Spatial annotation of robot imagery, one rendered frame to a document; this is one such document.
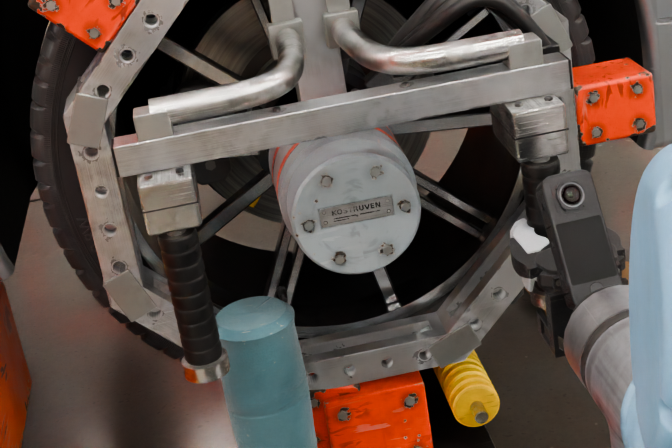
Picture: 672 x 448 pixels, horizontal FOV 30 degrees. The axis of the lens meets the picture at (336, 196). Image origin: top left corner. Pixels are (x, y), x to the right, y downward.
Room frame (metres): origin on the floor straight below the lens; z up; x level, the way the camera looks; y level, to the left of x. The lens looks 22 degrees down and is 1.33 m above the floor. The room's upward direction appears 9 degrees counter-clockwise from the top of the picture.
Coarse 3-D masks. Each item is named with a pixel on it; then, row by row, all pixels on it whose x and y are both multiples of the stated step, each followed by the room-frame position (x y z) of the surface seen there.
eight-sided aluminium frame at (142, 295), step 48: (144, 0) 1.25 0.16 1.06; (528, 0) 1.28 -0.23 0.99; (144, 48) 1.25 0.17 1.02; (96, 96) 1.24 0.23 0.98; (96, 144) 1.24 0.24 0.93; (576, 144) 1.29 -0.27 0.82; (96, 192) 1.26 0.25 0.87; (96, 240) 1.24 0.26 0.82; (144, 288) 1.25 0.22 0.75; (480, 288) 1.28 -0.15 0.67; (336, 336) 1.31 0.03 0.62; (384, 336) 1.31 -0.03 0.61; (432, 336) 1.27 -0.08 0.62; (480, 336) 1.28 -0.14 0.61; (336, 384) 1.26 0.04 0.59
